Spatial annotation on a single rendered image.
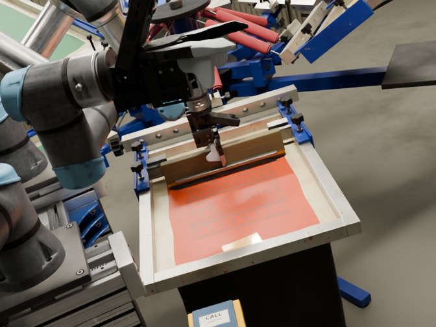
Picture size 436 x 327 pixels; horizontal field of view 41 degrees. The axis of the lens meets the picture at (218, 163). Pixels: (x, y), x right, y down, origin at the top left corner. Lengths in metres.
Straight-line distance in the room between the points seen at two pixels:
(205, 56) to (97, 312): 0.70
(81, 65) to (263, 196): 1.05
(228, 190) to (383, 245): 1.33
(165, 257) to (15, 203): 0.62
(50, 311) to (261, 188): 0.82
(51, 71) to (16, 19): 2.59
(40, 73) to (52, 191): 0.86
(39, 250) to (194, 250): 0.56
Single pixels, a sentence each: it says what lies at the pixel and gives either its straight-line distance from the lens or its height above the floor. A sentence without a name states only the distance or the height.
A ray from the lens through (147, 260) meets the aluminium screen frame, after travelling 1.61.
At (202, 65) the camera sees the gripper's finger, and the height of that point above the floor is 1.66.
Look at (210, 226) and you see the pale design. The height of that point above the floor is 0.95.
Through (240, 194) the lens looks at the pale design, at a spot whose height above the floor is 0.95.
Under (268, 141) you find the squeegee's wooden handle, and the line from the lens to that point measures 1.91.
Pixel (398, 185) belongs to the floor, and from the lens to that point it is 3.43.
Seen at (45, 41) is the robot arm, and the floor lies 1.56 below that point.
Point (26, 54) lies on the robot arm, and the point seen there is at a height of 1.68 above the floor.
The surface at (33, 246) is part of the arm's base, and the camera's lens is 1.19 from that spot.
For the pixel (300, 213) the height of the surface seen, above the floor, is 0.95.
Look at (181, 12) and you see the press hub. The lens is 2.59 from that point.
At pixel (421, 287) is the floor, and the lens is 2.78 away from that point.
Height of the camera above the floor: 1.89
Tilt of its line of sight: 28 degrees down
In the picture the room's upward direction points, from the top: 17 degrees counter-clockwise
